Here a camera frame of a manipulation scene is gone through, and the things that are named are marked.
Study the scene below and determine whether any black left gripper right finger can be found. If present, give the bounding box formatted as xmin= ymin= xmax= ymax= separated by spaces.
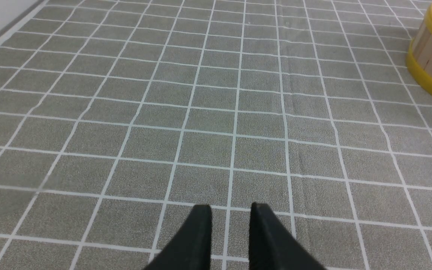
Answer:
xmin=249 ymin=202 xmax=325 ymax=270

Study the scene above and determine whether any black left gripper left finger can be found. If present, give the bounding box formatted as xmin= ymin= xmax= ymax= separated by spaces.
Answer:
xmin=144 ymin=205 xmax=212 ymax=270

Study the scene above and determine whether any grey checkered tablecloth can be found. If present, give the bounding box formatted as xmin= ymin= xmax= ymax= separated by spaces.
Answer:
xmin=0 ymin=0 xmax=432 ymax=270

